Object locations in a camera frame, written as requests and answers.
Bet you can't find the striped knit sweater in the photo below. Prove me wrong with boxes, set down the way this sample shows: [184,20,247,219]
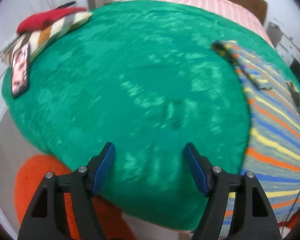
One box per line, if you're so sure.
[211,41,300,225]

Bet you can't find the orange rug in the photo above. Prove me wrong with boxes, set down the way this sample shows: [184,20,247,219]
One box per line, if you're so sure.
[13,154,137,240]

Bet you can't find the smartphone with lit screen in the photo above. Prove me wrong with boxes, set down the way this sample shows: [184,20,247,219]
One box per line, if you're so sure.
[11,43,30,98]

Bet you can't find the white desk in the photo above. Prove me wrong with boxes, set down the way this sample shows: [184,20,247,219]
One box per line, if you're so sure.
[266,22,300,67]

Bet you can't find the green floral bedspread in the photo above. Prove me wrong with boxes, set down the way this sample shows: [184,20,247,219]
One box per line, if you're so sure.
[2,0,300,230]

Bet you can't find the striped brown white pillow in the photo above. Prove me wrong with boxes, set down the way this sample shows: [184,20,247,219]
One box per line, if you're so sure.
[1,11,93,66]

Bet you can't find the red folded garment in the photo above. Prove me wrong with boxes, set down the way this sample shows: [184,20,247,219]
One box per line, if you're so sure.
[17,7,87,35]

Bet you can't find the pink striped bed sheet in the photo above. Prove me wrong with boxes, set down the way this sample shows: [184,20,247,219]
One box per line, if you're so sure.
[124,0,274,47]

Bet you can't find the black handle object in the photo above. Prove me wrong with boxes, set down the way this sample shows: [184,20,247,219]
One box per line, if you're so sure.
[57,1,77,9]

